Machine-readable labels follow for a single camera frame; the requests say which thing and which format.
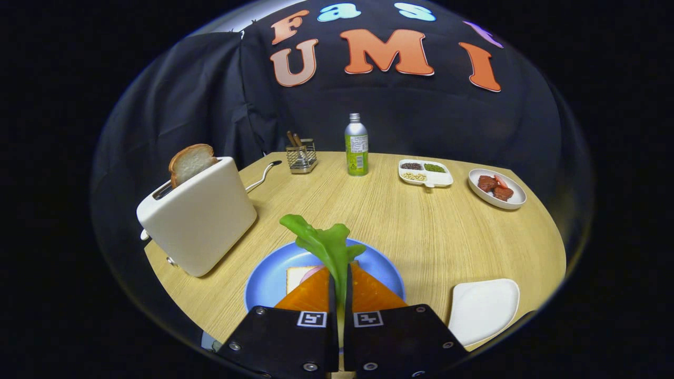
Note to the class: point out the white square plate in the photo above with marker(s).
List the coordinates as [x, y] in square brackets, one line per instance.
[483, 310]

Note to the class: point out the toasted bread slice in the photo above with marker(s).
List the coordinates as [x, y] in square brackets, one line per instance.
[190, 162]

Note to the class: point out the white round plate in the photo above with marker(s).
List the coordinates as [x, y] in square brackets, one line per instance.
[518, 196]

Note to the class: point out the white toaster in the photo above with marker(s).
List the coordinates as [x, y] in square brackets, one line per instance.
[202, 221]

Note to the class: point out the blue round plate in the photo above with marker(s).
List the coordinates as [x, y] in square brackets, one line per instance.
[266, 279]

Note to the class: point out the white bread slice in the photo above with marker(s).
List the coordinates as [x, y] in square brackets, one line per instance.
[293, 278]

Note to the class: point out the silver green bottle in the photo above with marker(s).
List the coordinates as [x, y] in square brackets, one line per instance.
[356, 152]

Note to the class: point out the white divided bean dish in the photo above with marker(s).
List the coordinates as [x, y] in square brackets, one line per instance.
[439, 179]

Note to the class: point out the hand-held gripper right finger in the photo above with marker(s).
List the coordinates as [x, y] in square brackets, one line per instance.
[400, 342]

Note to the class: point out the pink ham slice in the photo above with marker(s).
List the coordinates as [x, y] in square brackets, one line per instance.
[311, 272]

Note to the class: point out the green lettuce leaf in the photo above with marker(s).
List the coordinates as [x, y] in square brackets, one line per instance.
[329, 247]

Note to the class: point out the black backdrop cloth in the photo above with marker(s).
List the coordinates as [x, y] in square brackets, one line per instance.
[210, 95]

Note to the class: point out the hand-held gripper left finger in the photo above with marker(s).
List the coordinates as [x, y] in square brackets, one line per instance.
[284, 342]

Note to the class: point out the brown meat piece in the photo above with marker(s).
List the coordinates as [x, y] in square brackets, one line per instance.
[503, 193]
[487, 183]

